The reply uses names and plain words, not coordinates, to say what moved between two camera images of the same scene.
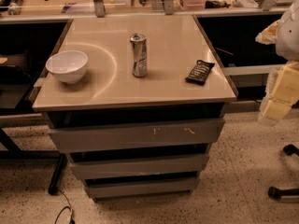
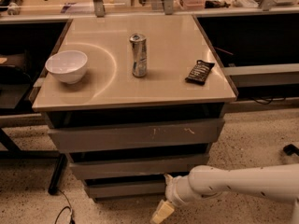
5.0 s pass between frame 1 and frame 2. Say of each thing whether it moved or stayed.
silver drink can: stayed
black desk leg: stayed
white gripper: moved
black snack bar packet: stayed
